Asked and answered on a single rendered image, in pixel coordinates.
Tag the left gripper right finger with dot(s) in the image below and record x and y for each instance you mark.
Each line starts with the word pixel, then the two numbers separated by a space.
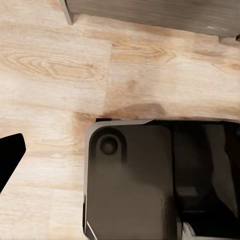
pixel 232 149

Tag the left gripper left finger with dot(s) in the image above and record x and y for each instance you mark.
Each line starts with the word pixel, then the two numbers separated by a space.
pixel 12 149

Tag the dishwasher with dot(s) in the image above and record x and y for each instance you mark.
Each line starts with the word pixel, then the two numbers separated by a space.
pixel 215 17

